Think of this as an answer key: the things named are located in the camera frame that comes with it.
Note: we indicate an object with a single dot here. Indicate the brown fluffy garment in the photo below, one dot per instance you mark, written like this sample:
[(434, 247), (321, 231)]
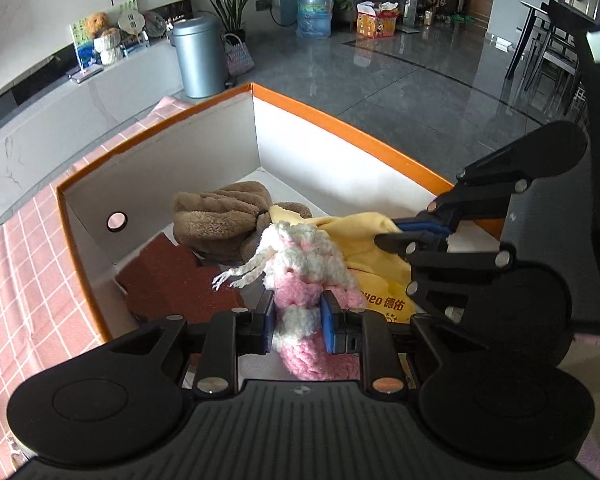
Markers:
[(220, 215)]

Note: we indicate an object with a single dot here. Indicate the grey metal trash can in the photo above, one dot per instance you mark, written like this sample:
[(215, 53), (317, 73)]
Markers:
[(200, 55)]

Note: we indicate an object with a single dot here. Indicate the black dining table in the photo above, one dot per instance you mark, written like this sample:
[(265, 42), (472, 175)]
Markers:
[(535, 10)]

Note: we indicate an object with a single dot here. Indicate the blue water bottle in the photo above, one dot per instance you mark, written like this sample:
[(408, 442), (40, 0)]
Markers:
[(315, 12)]

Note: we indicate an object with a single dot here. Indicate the teddy bear in pot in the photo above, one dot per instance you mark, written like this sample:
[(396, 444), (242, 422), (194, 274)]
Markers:
[(109, 46)]

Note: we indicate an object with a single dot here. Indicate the wall socket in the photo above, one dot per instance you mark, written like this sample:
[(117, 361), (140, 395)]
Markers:
[(263, 5)]

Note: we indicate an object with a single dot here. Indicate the round paper fan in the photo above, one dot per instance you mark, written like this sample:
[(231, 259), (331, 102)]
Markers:
[(130, 17)]

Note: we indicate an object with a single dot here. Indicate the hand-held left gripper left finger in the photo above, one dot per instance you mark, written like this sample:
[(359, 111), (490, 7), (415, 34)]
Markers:
[(269, 325)]

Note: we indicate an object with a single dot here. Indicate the orange cardboard box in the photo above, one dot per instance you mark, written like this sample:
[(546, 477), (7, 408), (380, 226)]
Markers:
[(180, 150)]

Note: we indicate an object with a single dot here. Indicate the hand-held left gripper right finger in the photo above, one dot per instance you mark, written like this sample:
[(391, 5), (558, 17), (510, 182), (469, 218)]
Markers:
[(330, 325)]

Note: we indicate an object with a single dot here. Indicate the black dining chair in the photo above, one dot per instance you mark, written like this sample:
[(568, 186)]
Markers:
[(565, 55)]

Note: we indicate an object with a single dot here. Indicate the woven basket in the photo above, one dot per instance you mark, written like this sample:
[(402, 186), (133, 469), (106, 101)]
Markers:
[(240, 57)]

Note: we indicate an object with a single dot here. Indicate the red felt piece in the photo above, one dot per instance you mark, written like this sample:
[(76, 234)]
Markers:
[(180, 280)]

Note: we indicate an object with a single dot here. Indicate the landscape painting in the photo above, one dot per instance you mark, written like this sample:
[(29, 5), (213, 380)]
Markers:
[(85, 50)]

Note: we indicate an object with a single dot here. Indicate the pink white knitted scarf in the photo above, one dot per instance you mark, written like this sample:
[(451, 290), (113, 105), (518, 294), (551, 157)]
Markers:
[(300, 270)]

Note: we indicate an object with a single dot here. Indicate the clear plastic jug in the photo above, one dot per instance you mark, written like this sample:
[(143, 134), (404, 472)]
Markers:
[(411, 10)]

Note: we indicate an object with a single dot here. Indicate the purple fuzzy blanket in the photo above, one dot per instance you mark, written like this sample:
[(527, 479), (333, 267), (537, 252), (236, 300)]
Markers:
[(597, 410)]

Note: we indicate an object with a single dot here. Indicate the small teddy bear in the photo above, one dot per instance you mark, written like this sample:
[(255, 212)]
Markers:
[(97, 24)]

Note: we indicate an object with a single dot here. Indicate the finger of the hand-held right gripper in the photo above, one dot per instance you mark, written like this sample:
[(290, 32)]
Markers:
[(430, 247), (425, 225)]

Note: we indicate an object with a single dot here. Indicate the pink checked tablecloth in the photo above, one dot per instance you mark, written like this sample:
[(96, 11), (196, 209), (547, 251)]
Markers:
[(30, 285)]

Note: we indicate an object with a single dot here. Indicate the white marble TV cabinet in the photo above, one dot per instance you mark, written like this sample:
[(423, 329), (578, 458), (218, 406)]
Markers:
[(80, 110)]

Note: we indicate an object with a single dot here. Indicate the long-leaf potted plant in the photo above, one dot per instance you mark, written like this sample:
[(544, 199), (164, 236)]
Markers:
[(230, 0)]

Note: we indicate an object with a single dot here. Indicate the yellow cloth with print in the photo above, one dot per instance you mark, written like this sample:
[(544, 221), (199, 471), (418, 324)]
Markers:
[(370, 260)]

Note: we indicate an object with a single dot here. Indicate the orange tissue box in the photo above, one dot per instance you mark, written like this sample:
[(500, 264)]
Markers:
[(377, 22)]

